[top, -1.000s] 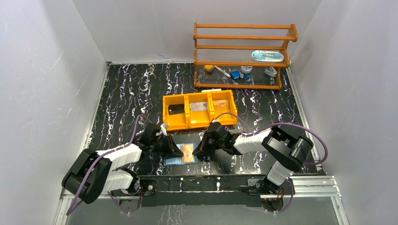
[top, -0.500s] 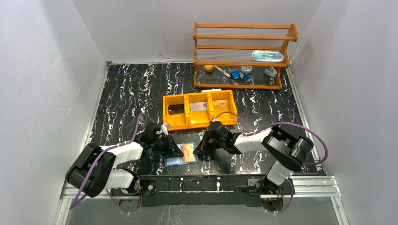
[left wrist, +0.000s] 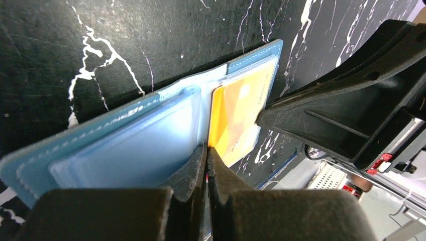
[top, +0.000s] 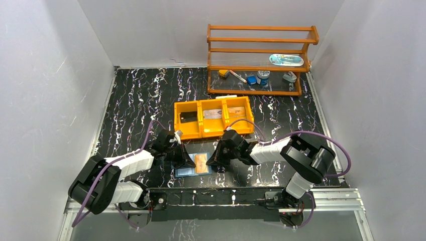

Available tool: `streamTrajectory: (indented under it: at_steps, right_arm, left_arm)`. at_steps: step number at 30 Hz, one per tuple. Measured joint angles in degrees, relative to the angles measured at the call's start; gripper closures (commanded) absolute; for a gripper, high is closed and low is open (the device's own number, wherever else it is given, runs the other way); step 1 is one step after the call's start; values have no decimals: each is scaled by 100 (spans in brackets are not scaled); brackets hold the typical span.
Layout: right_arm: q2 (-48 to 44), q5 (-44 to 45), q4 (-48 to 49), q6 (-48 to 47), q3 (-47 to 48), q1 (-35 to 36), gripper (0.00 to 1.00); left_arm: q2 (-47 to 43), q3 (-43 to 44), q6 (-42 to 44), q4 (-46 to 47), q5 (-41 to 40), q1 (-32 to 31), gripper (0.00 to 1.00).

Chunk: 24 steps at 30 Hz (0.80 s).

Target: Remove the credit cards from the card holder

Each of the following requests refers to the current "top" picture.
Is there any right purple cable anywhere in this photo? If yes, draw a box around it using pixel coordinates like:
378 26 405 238
226 118 352 230

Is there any purple cable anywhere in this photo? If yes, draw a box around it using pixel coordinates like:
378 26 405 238
226 118 352 230
71 119 167 230

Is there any orange wooden shelf rack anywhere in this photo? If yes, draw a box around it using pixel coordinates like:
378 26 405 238
206 25 320 96

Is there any blue small box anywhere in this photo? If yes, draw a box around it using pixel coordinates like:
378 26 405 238
246 75 257 85

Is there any blue card holder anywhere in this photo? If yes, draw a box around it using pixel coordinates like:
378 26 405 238
175 153 212 178

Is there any grey tape dispenser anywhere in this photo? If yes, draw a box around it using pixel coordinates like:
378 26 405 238
283 71 297 83

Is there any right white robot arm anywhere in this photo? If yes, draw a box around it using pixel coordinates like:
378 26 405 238
206 130 336 208

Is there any white marker pen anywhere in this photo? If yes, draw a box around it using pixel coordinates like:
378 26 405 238
229 70 247 83

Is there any yellow sponge block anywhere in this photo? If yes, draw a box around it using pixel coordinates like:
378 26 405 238
218 70 230 79

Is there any white rectangular box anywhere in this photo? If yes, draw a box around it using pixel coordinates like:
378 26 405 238
215 95 238 99

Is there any silver credit card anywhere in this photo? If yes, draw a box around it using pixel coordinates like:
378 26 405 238
203 109 222 119

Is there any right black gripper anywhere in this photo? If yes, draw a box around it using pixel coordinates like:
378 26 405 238
206 140 240 167

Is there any blue blister pack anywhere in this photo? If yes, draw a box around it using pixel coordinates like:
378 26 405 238
269 54 304 67

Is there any orange credit card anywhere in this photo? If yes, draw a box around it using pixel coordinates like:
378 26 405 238
194 153 209 174
228 106 246 118

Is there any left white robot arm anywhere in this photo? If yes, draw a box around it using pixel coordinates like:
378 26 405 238
68 130 196 214

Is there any yellow three-compartment bin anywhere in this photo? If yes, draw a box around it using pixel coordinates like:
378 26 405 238
174 96 254 140

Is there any black credit card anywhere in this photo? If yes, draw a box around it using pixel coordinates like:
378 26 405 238
179 111 198 124

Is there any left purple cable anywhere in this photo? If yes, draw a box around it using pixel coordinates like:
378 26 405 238
71 119 167 230

